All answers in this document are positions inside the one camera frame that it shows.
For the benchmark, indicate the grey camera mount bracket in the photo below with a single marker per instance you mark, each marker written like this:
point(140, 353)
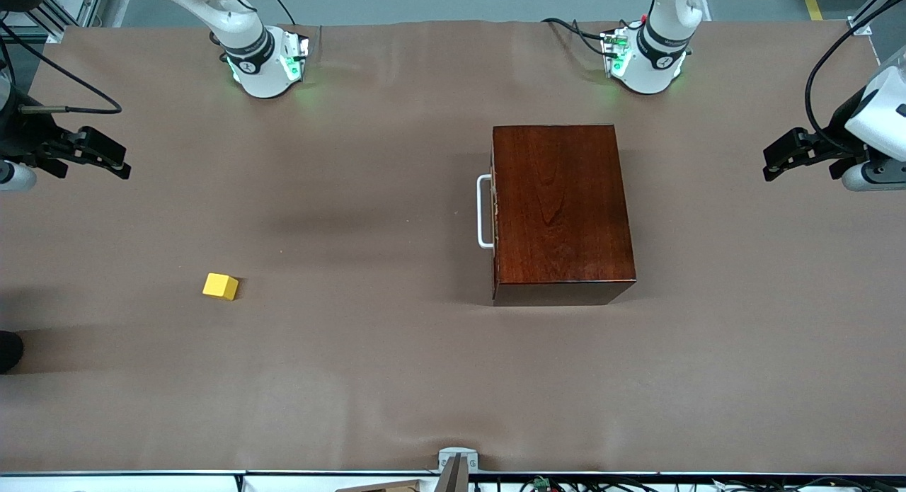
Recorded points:
point(458, 464)

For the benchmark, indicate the dark red wooden cabinet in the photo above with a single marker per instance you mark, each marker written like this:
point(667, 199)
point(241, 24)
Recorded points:
point(559, 209)

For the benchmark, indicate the brown cardboard piece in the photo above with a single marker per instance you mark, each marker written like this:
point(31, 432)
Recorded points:
point(382, 486)

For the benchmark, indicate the black round object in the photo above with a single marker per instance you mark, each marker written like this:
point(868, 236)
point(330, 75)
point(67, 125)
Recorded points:
point(8, 352)

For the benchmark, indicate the yellow wooden block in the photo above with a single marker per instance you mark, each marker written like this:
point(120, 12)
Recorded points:
point(220, 285)

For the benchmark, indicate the yellow floor tape strip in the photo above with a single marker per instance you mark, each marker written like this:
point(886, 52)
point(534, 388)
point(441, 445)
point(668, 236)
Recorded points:
point(812, 0)

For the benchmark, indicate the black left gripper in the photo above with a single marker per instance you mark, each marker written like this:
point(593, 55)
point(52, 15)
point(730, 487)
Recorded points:
point(837, 140)

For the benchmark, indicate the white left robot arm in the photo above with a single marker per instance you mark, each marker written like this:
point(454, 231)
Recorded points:
point(655, 67)

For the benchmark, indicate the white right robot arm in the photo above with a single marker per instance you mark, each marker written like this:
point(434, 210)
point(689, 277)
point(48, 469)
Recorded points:
point(258, 71)

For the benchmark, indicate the aluminium frame profile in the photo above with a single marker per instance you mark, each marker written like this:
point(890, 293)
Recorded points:
point(78, 3)
point(865, 21)

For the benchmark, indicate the brown table mat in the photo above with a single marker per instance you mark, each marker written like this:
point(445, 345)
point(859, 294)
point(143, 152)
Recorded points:
point(354, 372)

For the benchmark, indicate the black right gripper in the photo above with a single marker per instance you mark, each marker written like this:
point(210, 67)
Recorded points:
point(23, 139)

